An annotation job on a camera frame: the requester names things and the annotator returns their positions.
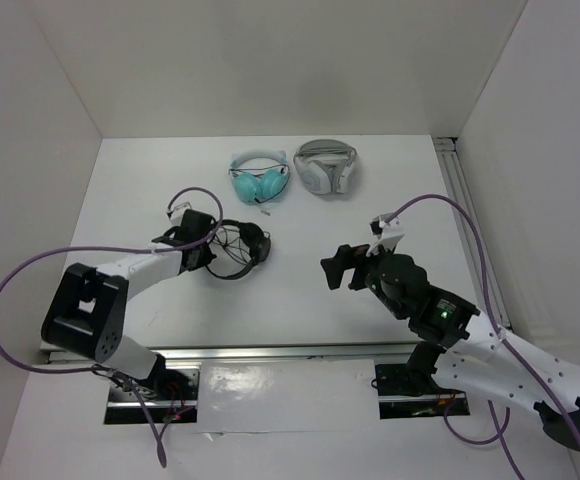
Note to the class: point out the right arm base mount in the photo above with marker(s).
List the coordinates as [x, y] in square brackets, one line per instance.
[402, 396]

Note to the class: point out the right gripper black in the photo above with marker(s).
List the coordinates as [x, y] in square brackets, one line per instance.
[347, 257]

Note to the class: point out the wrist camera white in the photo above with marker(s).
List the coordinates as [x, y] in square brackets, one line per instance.
[388, 231]
[176, 212]

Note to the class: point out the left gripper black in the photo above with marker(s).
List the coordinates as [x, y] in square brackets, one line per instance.
[206, 257]

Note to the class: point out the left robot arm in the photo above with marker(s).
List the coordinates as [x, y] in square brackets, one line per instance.
[86, 316]

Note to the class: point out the black headphones with cable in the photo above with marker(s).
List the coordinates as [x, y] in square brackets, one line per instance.
[246, 243]

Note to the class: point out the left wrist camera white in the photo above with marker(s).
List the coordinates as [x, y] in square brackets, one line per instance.
[176, 212]

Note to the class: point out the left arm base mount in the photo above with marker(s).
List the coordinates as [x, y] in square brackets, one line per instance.
[174, 401]

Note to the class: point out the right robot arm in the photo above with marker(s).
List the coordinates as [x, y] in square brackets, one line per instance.
[460, 348]

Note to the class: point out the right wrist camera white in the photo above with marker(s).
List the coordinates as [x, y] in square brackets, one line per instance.
[388, 231]

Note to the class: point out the grey white headphones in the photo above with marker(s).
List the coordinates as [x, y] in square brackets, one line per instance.
[326, 166]

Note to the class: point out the aluminium rail front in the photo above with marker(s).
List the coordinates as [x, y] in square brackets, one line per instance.
[277, 352]

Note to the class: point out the teal headphones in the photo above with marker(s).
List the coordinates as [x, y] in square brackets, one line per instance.
[260, 184]

